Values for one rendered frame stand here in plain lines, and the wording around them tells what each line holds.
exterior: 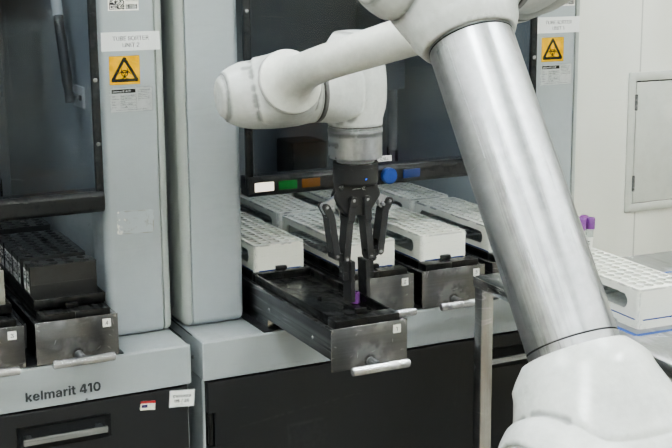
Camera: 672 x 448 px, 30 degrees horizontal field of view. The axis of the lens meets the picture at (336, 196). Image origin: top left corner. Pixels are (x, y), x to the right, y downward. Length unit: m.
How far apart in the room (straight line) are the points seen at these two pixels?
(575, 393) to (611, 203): 2.84
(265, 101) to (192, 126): 0.28
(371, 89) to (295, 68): 0.19
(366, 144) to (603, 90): 2.05
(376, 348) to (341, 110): 0.38
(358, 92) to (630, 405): 0.88
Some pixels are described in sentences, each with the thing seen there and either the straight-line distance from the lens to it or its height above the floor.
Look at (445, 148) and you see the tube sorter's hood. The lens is 2.37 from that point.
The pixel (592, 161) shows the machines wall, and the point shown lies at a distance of 4.01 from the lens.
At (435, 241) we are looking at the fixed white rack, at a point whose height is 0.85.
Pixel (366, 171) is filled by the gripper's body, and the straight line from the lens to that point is 2.03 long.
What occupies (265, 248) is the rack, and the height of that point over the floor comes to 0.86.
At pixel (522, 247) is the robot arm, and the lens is 1.33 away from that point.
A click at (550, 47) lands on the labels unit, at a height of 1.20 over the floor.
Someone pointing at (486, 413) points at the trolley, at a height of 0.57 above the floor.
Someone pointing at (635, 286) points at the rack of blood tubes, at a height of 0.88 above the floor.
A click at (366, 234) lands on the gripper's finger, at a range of 2.09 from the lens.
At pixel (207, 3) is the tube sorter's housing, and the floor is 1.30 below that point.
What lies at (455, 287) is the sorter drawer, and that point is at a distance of 2.35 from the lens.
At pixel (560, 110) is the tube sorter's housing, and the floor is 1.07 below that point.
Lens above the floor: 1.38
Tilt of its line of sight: 11 degrees down
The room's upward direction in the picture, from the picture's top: straight up
